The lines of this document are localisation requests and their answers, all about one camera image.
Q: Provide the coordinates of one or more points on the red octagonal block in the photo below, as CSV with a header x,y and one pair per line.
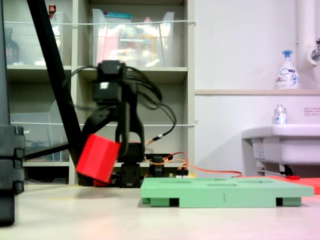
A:
x,y
98,158

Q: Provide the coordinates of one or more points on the black table clamp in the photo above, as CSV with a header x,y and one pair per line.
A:
x,y
157,166

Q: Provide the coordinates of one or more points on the clear plastic bin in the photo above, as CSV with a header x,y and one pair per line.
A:
x,y
165,37
37,135
30,40

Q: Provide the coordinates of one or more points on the beige shelf unit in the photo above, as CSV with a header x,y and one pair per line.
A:
x,y
82,37

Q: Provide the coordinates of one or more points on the pink-capped bottle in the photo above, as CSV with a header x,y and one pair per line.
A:
x,y
148,45

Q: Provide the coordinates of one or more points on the black tripod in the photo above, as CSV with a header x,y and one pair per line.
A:
x,y
4,62
50,62

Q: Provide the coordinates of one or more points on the small controller circuit board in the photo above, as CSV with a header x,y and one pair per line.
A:
x,y
181,174

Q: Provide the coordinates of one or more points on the blue-topped pouch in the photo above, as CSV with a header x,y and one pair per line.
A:
x,y
117,17

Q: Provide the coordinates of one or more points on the notched black stack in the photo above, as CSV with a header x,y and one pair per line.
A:
x,y
10,162

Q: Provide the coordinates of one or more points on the small brown bottle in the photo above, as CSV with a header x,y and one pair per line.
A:
x,y
52,10

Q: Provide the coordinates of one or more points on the dark round bottle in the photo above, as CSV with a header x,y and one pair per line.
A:
x,y
11,50

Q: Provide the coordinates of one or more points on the green shape-sorting board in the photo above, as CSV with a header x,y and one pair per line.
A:
x,y
225,192

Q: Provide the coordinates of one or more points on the sink sticker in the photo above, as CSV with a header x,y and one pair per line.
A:
x,y
258,150

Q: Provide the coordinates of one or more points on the small clear sanitizer bottle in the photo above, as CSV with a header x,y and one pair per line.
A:
x,y
280,117

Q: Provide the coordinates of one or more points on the white sink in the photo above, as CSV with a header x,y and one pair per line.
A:
x,y
287,145

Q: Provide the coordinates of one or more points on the white blue soap pump bottle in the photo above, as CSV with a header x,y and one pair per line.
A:
x,y
287,75

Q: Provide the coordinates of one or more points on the metal faucet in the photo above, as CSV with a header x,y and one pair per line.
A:
x,y
315,53

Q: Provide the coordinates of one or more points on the metal sink bracket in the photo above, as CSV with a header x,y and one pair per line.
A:
x,y
272,172

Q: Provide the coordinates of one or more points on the red-text wall label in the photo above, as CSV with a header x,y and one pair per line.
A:
x,y
312,111

